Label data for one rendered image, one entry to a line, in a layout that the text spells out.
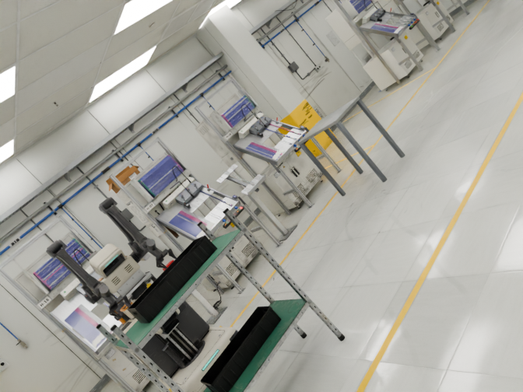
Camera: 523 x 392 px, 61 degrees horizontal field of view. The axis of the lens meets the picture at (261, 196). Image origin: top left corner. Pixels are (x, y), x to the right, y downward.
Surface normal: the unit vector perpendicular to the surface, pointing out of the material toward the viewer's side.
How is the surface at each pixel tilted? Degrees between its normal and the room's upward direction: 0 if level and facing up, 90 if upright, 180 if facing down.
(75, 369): 90
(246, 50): 90
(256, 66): 90
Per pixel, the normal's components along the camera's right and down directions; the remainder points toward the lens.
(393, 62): -0.59, 0.63
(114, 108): 0.48, -0.23
